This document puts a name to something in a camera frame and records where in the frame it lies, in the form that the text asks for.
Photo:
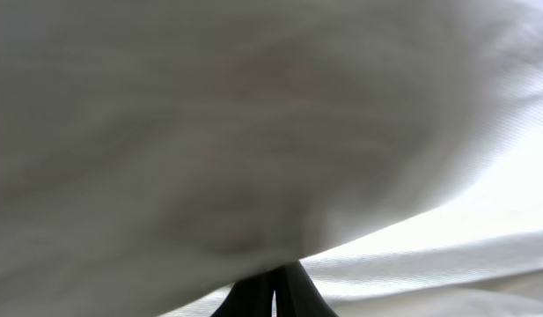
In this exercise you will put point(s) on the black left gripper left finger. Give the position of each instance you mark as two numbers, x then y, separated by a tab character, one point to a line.
251	297

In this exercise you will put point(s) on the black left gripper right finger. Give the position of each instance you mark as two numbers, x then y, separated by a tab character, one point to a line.
296	295

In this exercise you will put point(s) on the white t-shirt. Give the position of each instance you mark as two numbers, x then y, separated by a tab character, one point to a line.
154	151

